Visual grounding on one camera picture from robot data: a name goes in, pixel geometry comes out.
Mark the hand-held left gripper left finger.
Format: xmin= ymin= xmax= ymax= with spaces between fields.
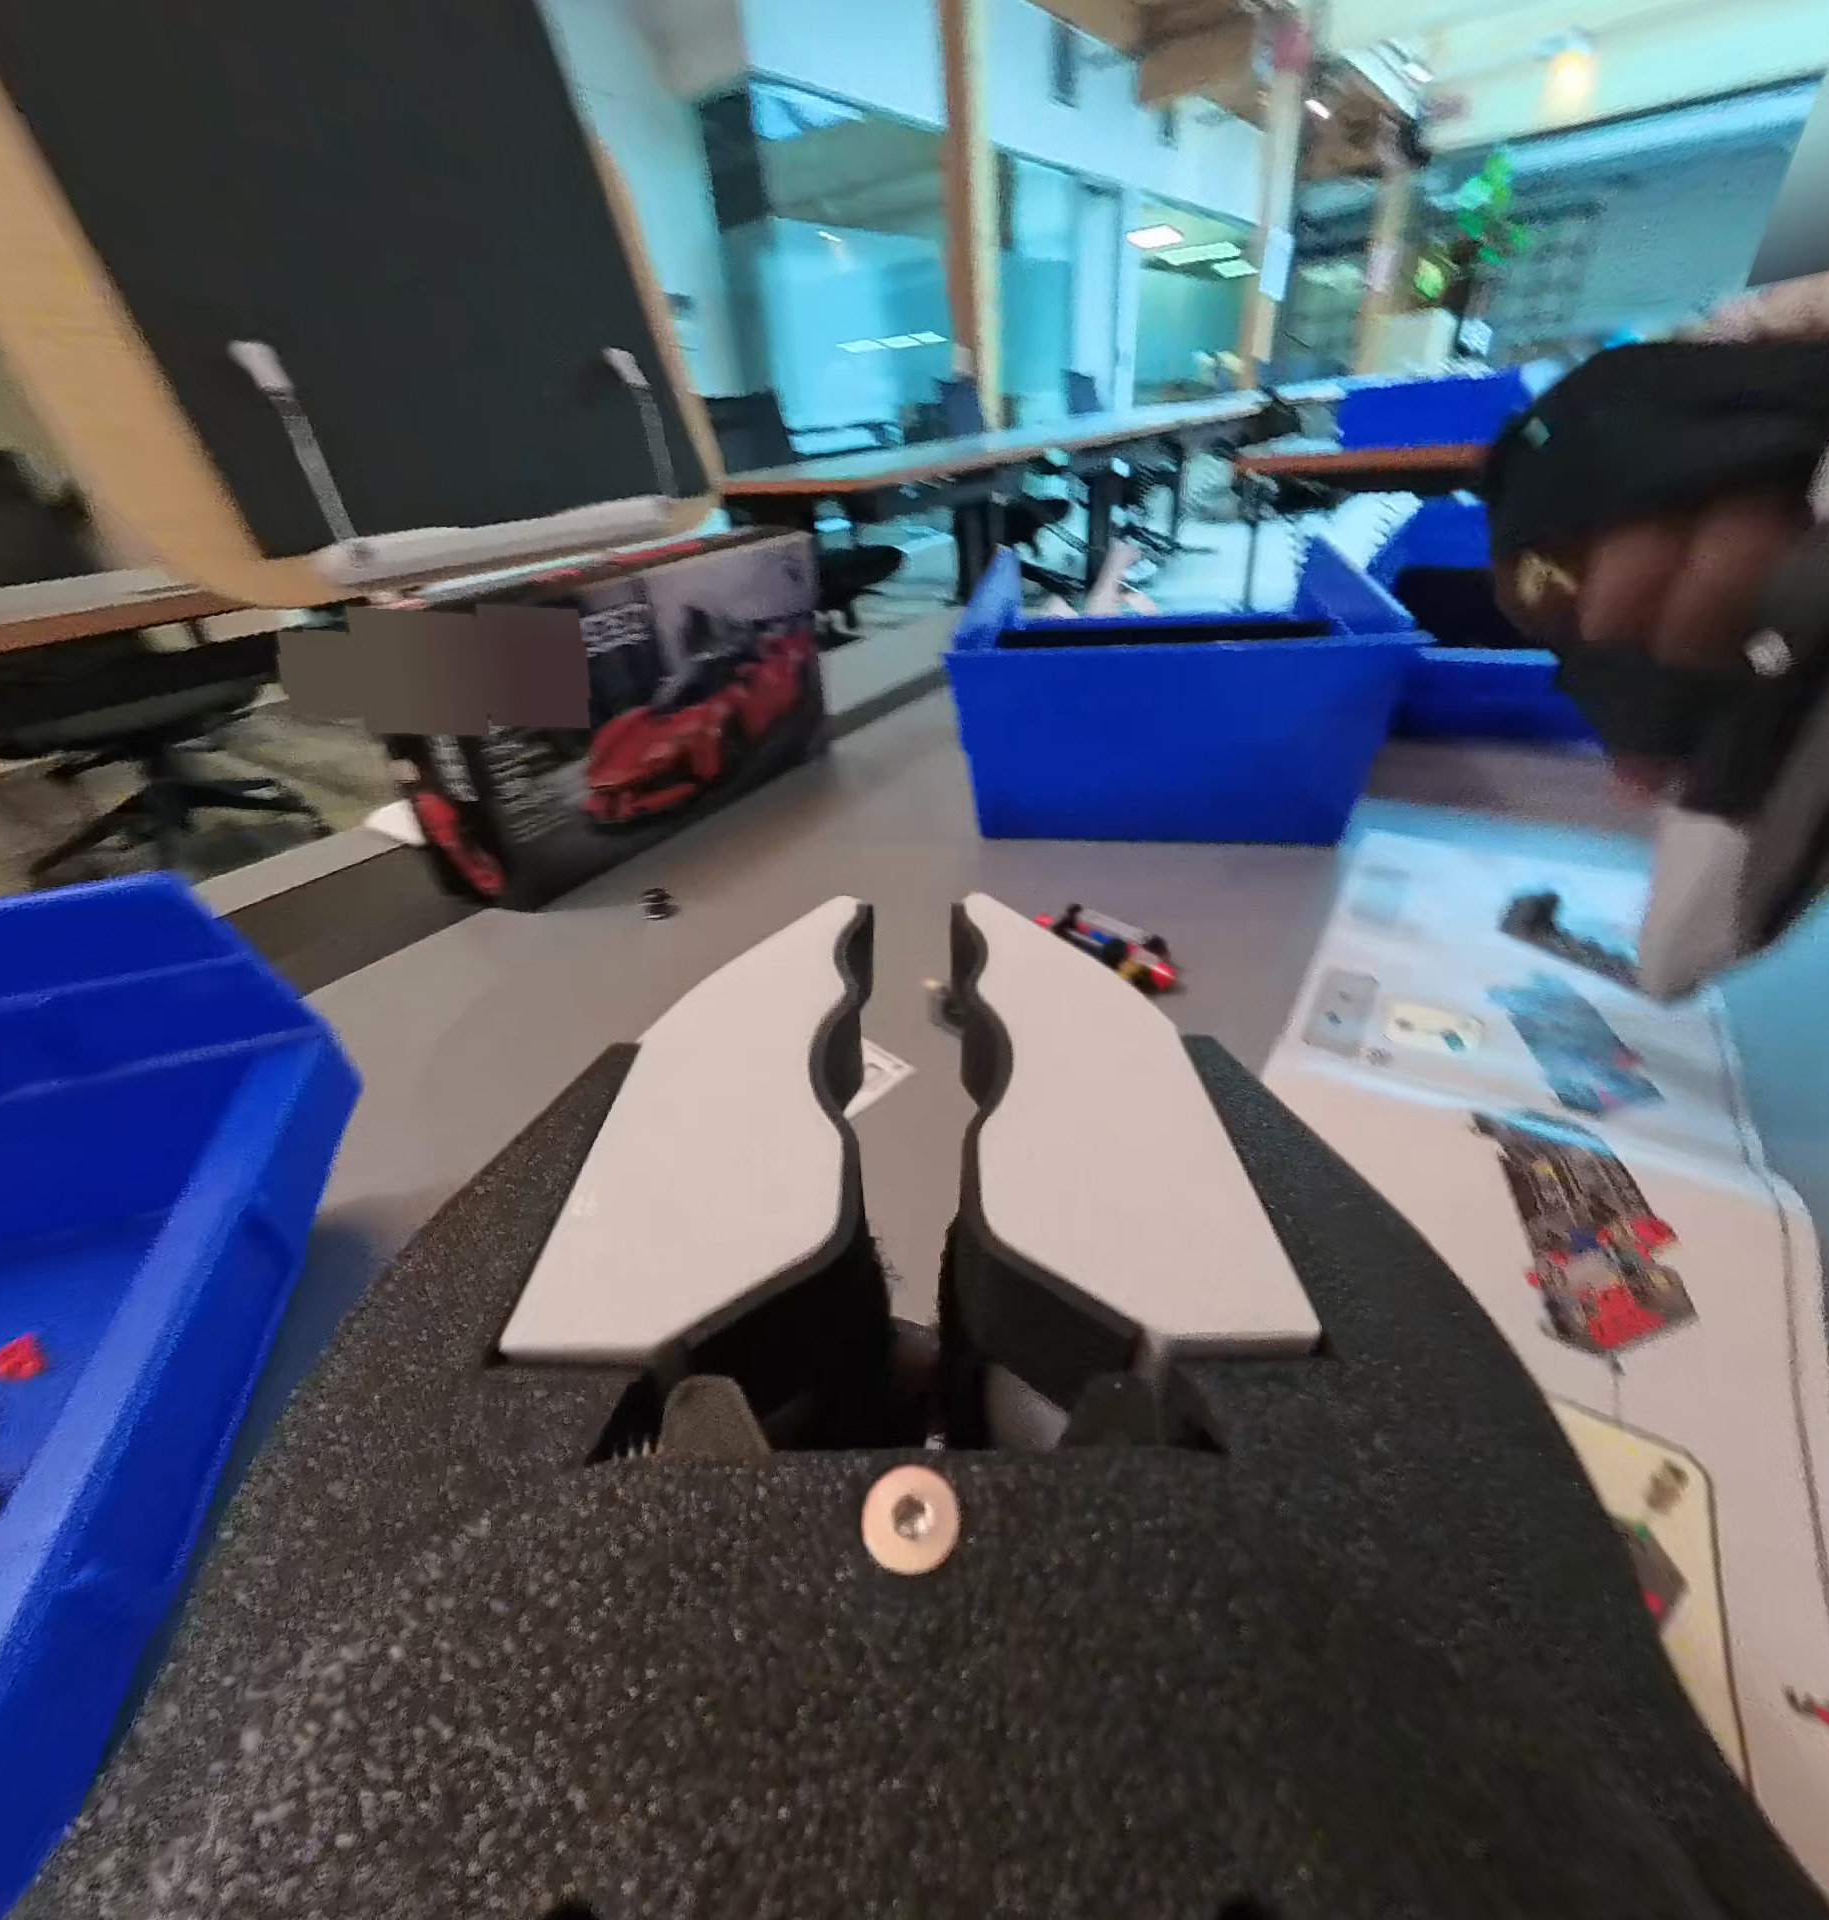
xmin=494 ymin=895 xmax=901 ymax=1449

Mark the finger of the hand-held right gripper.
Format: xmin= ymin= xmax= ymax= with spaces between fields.
xmin=1635 ymin=801 xmax=1763 ymax=1005

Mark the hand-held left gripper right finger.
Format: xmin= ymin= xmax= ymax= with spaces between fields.
xmin=935 ymin=891 xmax=1323 ymax=1449

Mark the dark lego car chassis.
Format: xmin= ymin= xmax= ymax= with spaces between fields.
xmin=1036 ymin=903 xmax=1185 ymax=995

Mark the lego set box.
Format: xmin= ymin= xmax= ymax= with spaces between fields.
xmin=275 ymin=526 xmax=829 ymax=910

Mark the lego instruction booklet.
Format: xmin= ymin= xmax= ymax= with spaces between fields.
xmin=1260 ymin=824 xmax=1829 ymax=1906

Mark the person's right hand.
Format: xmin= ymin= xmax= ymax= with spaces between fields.
xmin=1501 ymin=487 xmax=1829 ymax=680

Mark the large blue plastic bin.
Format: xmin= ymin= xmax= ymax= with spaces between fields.
xmin=0 ymin=873 xmax=363 ymax=1920

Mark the green plant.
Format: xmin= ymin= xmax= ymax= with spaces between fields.
xmin=1430 ymin=147 xmax=1532 ymax=308

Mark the long wooden table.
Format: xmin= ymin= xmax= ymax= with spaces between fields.
xmin=719 ymin=391 xmax=1275 ymax=601

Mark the black office chair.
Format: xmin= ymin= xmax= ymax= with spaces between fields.
xmin=0 ymin=450 xmax=331 ymax=886

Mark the wooden post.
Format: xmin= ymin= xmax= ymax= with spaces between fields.
xmin=935 ymin=0 xmax=1009 ymax=395

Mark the black panel with wooden frame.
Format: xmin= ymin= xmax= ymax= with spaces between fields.
xmin=0 ymin=0 xmax=727 ymax=609

